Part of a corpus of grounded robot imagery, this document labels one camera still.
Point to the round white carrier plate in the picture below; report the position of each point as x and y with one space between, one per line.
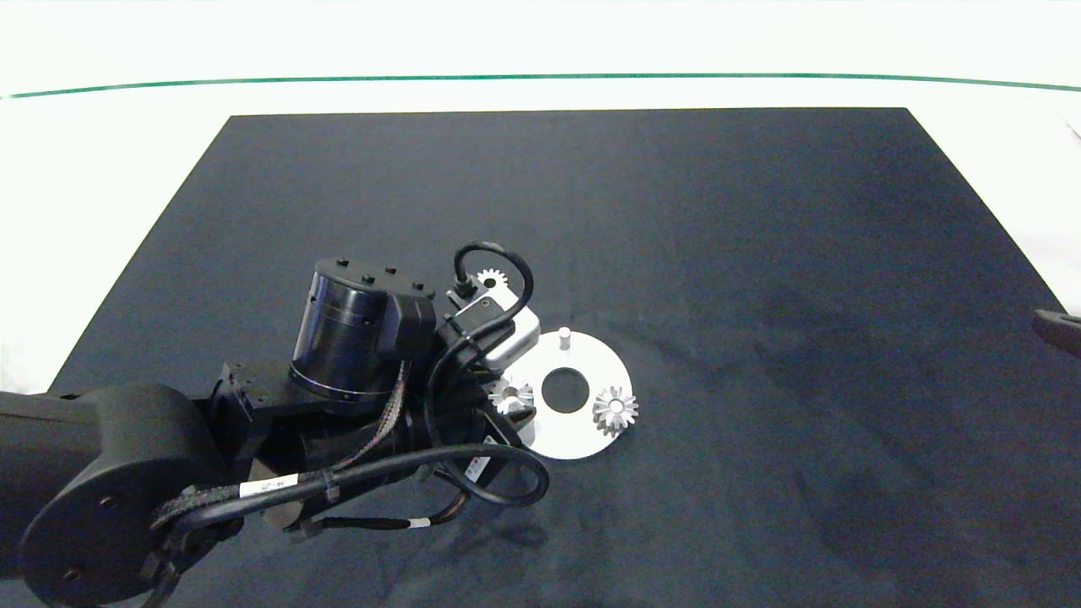
583 435

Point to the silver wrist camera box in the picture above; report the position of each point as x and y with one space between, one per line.
513 338

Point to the dark grey mat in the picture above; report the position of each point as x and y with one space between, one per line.
760 253

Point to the small steel planetary gear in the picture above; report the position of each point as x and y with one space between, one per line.
627 414
485 277
523 397

